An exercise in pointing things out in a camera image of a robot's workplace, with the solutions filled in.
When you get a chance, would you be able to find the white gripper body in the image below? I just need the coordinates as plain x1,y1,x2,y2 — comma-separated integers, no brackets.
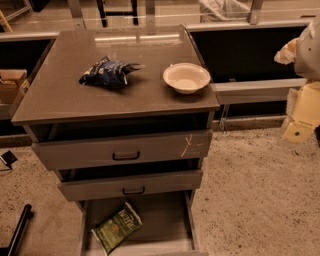
281,81,320,143

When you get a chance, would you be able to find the green jalapeno chip bag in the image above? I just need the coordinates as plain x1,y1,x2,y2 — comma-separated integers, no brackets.
91,202,143,256

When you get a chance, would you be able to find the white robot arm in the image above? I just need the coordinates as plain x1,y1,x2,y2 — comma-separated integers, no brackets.
281,16,320,143

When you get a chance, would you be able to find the white plastic bag bin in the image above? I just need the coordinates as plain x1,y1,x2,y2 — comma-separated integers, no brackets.
199,0,250,23

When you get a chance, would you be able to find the bottom grey drawer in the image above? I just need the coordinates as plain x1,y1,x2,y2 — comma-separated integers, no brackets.
79,191,208,256

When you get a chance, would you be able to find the grey drawer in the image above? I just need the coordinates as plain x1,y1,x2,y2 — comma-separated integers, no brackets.
79,191,208,256
32,129,212,170
58,169,203,201

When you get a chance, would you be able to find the top grey drawer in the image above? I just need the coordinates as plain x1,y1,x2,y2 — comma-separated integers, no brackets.
32,129,212,170

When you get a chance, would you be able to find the grey drawer cabinet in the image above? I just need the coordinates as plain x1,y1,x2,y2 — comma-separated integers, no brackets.
12,26,218,256

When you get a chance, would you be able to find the blue chip bag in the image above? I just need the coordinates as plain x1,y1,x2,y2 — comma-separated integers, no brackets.
79,56,143,88

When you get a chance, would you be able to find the middle grey drawer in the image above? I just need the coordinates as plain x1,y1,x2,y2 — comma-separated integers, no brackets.
58,169,203,201

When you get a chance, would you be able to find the white bowl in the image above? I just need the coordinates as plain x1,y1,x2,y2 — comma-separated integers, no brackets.
163,63,211,94

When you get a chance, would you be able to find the cardboard box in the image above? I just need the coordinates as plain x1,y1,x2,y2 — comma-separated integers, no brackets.
0,69,30,104

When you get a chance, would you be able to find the black bar on floor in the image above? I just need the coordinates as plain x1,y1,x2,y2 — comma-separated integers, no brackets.
0,204,33,256

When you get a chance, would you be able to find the small black floor object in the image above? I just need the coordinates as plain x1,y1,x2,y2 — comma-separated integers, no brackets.
0,150,18,170

